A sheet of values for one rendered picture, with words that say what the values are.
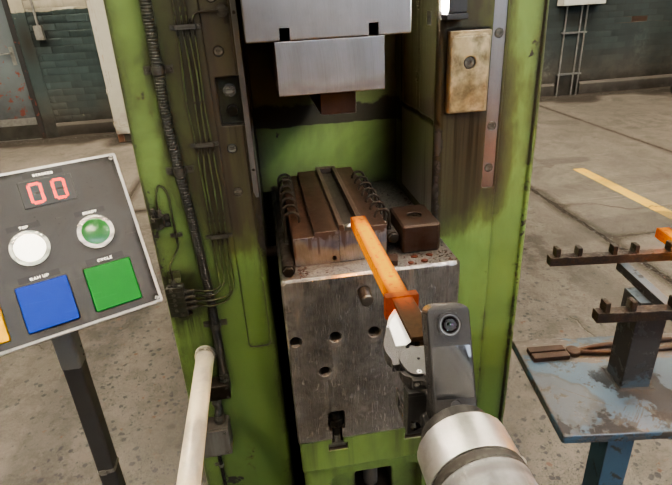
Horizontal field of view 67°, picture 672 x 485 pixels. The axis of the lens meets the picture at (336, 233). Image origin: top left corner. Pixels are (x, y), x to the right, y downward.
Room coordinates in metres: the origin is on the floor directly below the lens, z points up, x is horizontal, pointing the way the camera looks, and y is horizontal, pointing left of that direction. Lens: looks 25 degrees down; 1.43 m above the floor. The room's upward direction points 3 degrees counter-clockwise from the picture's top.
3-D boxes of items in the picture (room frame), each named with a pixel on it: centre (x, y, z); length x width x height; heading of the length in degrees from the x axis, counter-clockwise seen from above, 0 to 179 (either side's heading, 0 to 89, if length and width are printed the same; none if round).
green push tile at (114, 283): (0.76, 0.38, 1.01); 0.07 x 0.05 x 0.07; 122
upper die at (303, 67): (1.17, 0.02, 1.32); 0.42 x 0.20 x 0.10; 7
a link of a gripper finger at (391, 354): (0.48, -0.07, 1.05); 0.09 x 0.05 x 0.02; 10
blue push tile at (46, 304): (0.70, 0.47, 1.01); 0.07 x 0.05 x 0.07; 122
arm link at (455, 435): (0.34, -0.12, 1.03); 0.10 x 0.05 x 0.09; 97
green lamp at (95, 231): (0.80, 0.41, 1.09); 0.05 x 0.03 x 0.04; 97
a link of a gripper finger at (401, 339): (0.53, -0.07, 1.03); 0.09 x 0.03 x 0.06; 10
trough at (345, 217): (1.18, -0.01, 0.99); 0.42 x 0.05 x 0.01; 7
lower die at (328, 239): (1.17, 0.02, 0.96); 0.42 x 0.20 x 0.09; 7
